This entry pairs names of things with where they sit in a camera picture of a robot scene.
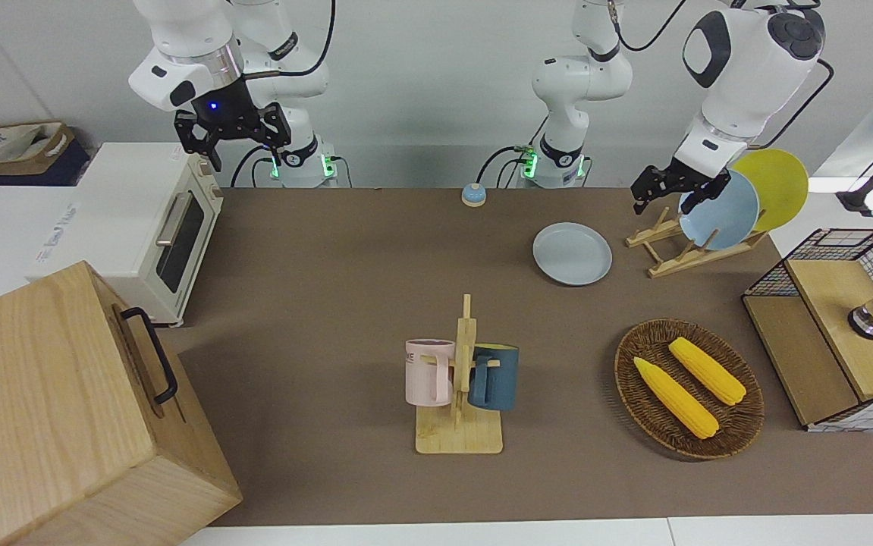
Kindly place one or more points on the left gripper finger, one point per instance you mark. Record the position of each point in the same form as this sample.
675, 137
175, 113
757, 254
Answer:
650, 186
709, 189

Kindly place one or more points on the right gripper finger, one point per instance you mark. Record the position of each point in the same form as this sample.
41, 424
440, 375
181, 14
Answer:
195, 130
275, 129

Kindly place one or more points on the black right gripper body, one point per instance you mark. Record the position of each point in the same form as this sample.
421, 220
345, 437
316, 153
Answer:
227, 110

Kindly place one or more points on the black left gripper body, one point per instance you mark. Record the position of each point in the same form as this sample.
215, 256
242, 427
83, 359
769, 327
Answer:
683, 176

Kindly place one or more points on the gray plate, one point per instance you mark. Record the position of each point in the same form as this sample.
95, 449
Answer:
573, 254

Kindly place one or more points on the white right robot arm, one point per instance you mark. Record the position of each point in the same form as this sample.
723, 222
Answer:
186, 30

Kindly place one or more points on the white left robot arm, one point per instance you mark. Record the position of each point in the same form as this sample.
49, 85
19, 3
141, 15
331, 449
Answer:
747, 68

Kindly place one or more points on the light blue plate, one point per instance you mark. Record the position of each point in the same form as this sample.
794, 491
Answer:
732, 216

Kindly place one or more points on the yellow plate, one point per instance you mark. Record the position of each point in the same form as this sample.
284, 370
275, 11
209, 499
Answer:
781, 186

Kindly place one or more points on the wooden plate rack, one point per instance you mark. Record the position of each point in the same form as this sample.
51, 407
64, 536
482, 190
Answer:
690, 262

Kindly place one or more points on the white toaster oven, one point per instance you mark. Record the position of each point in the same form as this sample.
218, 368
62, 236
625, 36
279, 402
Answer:
125, 205

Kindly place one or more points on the small blue bell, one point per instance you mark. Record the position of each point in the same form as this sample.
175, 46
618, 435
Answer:
473, 196

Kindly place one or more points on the yellow corn cob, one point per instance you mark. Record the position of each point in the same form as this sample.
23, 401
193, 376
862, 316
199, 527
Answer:
675, 396
708, 371

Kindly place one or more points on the brown table mat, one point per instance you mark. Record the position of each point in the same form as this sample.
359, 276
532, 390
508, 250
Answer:
330, 303

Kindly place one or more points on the brown cardboard box with bag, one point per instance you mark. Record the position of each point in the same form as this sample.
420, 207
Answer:
4, 148

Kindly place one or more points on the brown wicker basket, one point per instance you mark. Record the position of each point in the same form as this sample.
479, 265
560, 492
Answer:
739, 425

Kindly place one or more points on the dark teal mug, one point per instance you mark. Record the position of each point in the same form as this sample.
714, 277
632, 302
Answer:
500, 379

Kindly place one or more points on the pink mug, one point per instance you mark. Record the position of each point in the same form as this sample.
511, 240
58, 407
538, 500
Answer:
425, 375

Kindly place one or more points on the large wooden box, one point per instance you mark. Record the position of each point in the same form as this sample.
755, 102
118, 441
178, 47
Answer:
42, 394

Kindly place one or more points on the wooden mug stand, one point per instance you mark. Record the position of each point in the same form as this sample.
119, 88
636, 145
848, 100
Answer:
459, 436

